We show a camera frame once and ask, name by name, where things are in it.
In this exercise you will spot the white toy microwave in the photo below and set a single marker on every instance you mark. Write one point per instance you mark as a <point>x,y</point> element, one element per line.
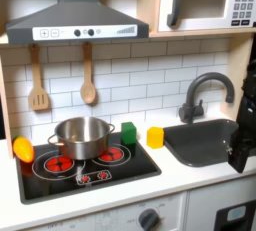
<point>206,1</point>

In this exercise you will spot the wooden spoon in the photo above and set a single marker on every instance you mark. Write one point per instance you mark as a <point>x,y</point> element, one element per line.
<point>88,81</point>

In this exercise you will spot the grey range hood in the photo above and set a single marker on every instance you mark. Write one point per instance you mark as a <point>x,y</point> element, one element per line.
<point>76,18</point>

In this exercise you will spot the black stove top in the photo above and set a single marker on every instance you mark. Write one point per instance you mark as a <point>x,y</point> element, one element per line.
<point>80,171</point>

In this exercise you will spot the dark grey sink basin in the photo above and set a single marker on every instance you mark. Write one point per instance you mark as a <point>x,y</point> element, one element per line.
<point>200,141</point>

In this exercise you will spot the green block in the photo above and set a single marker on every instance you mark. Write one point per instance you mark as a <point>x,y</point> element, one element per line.
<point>128,133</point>

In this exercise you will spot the black dishwasher panel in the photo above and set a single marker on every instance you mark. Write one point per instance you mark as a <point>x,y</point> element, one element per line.
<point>235,216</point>

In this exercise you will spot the yellow block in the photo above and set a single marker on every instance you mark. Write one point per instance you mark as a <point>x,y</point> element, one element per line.
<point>155,137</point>

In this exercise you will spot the steel cooking pot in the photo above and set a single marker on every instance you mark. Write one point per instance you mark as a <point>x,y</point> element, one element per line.
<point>83,136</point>

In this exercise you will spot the grey oven knob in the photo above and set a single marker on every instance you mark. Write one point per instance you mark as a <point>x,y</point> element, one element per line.
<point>148,219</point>

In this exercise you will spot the orange yellow toy pepper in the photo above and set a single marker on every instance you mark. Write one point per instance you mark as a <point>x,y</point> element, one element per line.
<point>23,149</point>

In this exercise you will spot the dark grey tap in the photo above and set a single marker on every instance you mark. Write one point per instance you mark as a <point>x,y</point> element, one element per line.
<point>200,98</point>

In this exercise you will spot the wooden slotted spatula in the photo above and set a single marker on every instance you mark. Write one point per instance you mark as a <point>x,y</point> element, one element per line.
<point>38,88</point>

